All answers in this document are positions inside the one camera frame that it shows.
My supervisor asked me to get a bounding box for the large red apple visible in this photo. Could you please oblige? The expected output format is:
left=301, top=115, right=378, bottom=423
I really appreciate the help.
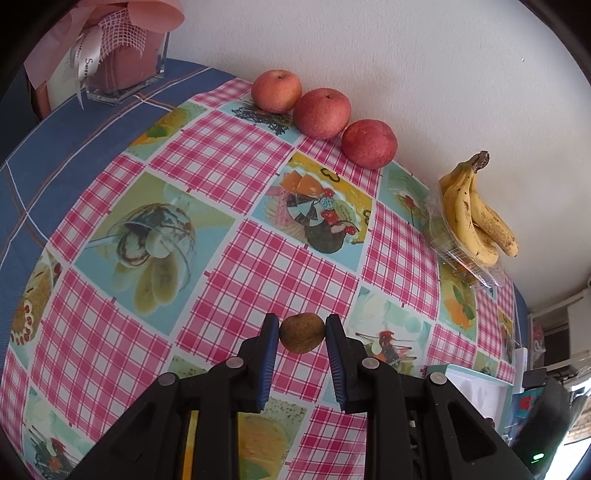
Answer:
left=342, top=119, right=398, bottom=170

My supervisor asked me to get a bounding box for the small pale red apple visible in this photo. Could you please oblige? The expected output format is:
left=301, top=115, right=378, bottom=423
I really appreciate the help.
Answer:
left=250, top=70, right=303, bottom=114

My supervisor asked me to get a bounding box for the middle red apple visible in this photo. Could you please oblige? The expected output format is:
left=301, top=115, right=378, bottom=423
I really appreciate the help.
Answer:
left=293, top=88, right=352, bottom=140

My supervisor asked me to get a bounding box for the teal toy box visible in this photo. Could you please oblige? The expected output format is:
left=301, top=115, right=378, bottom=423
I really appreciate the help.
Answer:
left=511, top=387, right=544, bottom=423

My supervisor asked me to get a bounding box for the pink gift box with ribbon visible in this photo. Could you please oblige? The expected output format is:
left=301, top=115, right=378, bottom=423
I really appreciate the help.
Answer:
left=24, top=1, right=184, bottom=117

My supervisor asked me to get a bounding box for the lower yellow banana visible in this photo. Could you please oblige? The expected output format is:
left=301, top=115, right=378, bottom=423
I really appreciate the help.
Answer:
left=439, top=151, right=499, bottom=267

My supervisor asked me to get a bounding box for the yellow banana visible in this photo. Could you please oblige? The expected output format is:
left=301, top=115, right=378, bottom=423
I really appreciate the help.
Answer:
left=470, top=151, right=519, bottom=258
left=439, top=151, right=499, bottom=267

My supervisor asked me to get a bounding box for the white power strip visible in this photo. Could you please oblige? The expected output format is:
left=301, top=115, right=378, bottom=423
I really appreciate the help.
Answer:
left=513, top=347, right=528, bottom=394

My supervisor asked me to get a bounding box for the black power adapter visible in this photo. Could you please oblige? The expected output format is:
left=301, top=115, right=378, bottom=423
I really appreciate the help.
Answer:
left=522, top=367, right=547, bottom=390

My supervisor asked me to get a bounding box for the fruit print checkered tablecloth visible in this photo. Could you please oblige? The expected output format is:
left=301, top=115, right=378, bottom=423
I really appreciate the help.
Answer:
left=1, top=78, right=515, bottom=479

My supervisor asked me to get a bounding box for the brown small round fruit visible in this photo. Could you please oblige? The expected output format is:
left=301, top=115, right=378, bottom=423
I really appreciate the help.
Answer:
left=280, top=313, right=325, bottom=354

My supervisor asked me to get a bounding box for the clear plastic fruit container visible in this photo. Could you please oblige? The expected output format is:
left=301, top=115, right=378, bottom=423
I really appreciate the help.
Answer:
left=424, top=184, right=505, bottom=289

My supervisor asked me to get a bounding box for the white shelf unit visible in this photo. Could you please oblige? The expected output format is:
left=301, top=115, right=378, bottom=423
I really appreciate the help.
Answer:
left=528, top=288, right=590, bottom=367

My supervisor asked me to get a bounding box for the blue tablecloth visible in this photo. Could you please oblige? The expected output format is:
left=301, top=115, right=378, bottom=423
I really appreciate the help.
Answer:
left=1, top=60, right=232, bottom=349

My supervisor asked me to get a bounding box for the upper yellow banana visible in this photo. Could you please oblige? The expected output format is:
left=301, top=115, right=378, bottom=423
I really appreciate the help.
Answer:
left=470, top=151, right=519, bottom=258

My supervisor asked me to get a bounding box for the white tray teal rim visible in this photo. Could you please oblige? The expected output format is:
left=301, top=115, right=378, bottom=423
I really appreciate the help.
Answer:
left=426, top=364, right=513, bottom=435

